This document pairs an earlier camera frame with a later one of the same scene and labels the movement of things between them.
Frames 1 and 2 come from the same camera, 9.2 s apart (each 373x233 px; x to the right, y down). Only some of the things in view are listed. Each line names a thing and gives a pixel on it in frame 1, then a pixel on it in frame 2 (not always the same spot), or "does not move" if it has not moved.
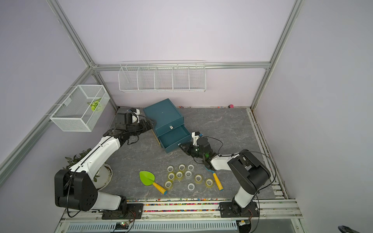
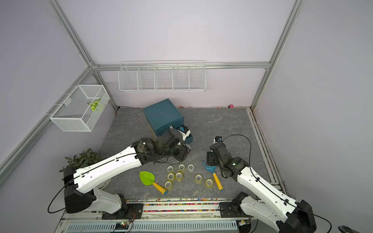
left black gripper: (144, 127) -> (183, 152)
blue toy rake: (216, 180) does not move
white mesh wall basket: (74, 114) does not move
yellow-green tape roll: (209, 182) does not move
